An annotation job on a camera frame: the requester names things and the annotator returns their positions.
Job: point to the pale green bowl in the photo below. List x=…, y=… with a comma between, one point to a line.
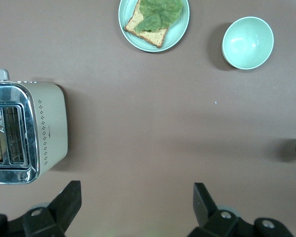
x=247, y=43

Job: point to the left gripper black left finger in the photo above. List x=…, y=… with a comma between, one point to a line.
x=64, y=207

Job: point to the green lettuce leaf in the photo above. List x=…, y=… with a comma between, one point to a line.
x=160, y=10

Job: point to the pale green plate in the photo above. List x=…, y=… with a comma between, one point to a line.
x=178, y=29

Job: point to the toasted bread slice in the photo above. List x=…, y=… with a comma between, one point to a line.
x=154, y=37

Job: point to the beige and chrome toaster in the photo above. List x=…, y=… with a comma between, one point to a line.
x=51, y=123

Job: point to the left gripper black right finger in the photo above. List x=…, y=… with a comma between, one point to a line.
x=207, y=214

